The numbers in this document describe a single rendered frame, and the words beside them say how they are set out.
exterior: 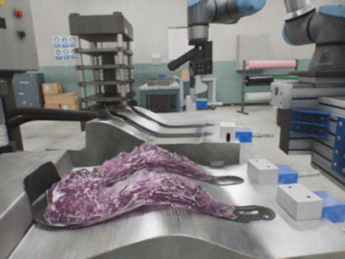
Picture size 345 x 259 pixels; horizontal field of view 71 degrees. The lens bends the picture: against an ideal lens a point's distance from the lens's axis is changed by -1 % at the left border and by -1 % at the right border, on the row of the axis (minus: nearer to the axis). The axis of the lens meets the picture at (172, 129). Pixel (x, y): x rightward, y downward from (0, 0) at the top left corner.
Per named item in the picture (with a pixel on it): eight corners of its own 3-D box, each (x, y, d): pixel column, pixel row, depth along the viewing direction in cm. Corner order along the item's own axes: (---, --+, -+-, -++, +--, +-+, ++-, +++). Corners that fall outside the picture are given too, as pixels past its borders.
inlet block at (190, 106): (222, 110, 92) (222, 95, 90) (222, 112, 87) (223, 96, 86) (187, 109, 94) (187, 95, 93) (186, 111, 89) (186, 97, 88)
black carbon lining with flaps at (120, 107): (214, 130, 75) (214, 99, 73) (213, 145, 60) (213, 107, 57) (109, 128, 81) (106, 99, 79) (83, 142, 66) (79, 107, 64)
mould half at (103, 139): (232, 146, 81) (234, 106, 78) (238, 180, 56) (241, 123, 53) (94, 142, 91) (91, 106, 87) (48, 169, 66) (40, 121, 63)
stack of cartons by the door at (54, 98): (80, 111, 701) (77, 82, 682) (76, 113, 669) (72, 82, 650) (51, 112, 701) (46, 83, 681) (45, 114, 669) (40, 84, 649)
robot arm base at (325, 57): (338, 69, 99) (341, 44, 96) (364, 69, 84) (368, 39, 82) (300, 70, 99) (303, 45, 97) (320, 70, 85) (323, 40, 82)
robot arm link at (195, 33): (185, 26, 81) (188, 30, 89) (186, 41, 82) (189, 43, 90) (208, 25, 80) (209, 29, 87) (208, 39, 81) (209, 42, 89)
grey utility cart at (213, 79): (211, 107, 703) (211, 74, 681) (216, 110, 653) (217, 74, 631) (173, 109, 688) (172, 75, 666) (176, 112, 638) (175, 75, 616)
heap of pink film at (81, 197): (208, 171, 47) (208, 132, 45) (245, 228, 30) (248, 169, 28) (69, 181, 44) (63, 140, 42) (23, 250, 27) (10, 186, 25)
